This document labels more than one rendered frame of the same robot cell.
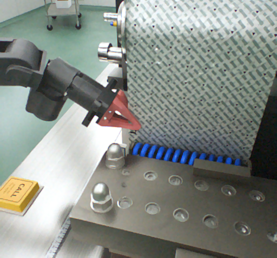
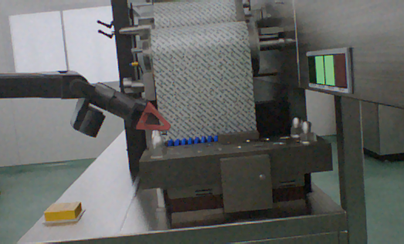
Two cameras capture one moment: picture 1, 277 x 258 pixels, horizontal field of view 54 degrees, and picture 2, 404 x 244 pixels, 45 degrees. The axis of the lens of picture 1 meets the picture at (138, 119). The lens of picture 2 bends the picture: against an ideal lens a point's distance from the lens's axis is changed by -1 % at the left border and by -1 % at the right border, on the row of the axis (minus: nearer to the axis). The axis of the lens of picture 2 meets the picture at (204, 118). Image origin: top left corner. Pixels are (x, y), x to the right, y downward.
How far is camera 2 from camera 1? 79 cm
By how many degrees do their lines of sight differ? 32
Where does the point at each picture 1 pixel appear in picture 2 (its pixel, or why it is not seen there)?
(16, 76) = (78, 87)
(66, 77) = (109, 91)
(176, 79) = (191, 79)
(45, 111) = (89, 125)
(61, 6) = not seen: outside the picture
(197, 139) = (215, 125)
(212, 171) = (232, 135)
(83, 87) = (123, 97)
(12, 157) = not seen: outside the picture
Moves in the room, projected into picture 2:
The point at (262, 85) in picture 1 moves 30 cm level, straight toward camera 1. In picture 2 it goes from (246, 71) to (231, 76)
